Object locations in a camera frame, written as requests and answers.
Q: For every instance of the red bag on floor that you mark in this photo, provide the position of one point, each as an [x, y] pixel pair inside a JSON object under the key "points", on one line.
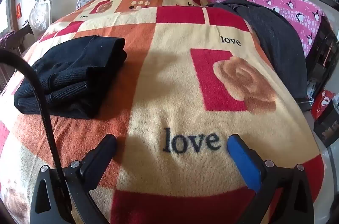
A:
{"points": [[323, 103]]}

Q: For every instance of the dark grey cloth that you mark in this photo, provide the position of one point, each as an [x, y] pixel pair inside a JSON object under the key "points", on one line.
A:
{"points": [[275, 38]]}

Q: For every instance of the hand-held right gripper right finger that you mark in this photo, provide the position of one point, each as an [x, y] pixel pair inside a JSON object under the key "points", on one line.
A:
{"points": [[243, 160]]}

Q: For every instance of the red paper window decoration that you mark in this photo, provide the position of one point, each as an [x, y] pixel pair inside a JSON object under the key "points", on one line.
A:
{"points": [[18, 10]]}

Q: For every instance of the white ornate chair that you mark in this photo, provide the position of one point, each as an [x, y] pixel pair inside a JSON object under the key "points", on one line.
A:
{"points": [[39, 16]]}

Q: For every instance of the wooden table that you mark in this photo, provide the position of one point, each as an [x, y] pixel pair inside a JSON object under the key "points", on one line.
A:
{"points": [[25, 29]]}

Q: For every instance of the maroon cloth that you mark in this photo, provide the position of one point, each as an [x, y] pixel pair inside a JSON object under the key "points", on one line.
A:
{"points": [[7, 37]]}

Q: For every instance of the black crate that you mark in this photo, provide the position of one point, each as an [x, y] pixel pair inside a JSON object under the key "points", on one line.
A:
{"points": [[327, 126]]}

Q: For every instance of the pink penguin print blanket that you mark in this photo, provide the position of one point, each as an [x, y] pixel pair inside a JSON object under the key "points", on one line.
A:
{"points": [[286, 4]]}

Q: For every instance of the red orange checked printed blanket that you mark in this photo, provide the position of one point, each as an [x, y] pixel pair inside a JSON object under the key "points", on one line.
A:
{"points": [[169, 81]]}

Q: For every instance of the black pants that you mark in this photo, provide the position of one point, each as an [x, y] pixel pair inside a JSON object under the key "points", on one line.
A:
{"points": [[74, 75]]}

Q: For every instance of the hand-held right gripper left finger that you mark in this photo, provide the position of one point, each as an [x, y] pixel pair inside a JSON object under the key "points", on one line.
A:
{"points": [[106, 149]]}

